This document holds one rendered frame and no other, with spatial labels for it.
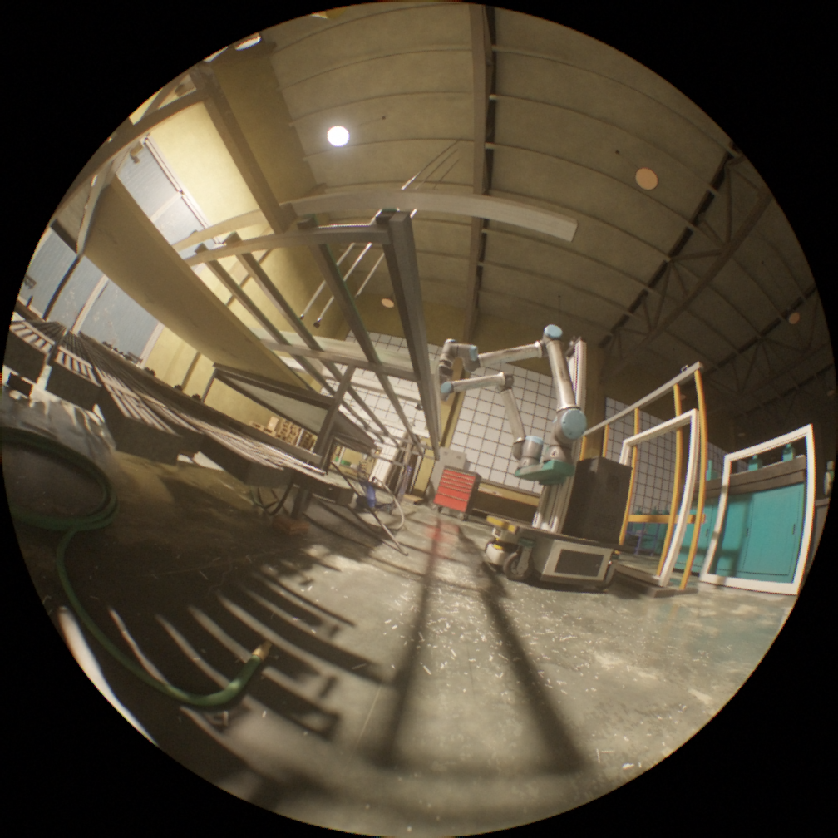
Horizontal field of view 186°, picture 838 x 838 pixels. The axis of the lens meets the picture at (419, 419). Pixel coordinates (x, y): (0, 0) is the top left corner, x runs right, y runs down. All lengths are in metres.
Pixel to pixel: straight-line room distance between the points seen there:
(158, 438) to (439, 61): 8.34
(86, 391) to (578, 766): 0.76
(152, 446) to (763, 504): 3.80
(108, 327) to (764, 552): 10.04
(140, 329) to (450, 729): 7.03
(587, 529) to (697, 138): 9.01
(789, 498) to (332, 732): 3.54
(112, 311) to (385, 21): 8.83
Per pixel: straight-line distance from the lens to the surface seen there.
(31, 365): 0.35
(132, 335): 6.88
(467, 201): 0.52
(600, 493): 1.75
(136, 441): 0.26
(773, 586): 3.14
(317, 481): 0.45
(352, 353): 1.32
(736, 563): 3.68
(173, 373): 7.00
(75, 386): 0.34
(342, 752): 0.42
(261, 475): 0.34
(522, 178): 8.44
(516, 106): 8.04
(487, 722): 0.54
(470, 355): 1.60
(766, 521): 3.57
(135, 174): 7.33
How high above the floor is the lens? 0.37
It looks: 15 degrees up
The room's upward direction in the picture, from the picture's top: 19 degrees clockwise
